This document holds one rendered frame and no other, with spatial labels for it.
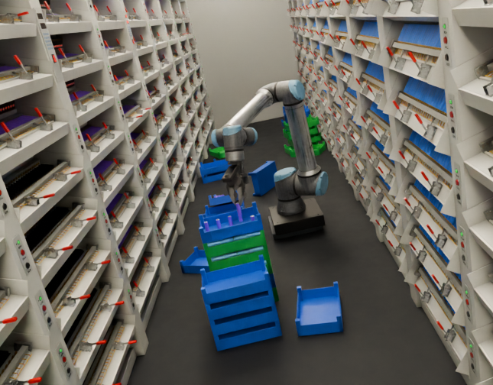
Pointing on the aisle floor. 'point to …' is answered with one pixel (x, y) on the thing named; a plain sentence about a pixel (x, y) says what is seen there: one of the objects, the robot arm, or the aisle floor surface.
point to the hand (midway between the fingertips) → (237, 203)
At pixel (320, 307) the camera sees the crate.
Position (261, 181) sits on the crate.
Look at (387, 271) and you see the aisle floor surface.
